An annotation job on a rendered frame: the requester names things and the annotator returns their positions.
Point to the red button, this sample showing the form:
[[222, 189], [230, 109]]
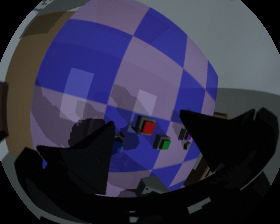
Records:
[[144, 126]]

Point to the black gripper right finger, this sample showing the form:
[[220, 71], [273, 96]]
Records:
[[214, 136]]

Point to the blue button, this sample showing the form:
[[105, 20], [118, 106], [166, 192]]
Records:
[[119, 142]]

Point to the green button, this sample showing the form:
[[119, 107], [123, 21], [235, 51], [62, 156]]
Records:
[[162, 142]]

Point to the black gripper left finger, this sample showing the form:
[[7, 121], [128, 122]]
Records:
[[88, 160]]

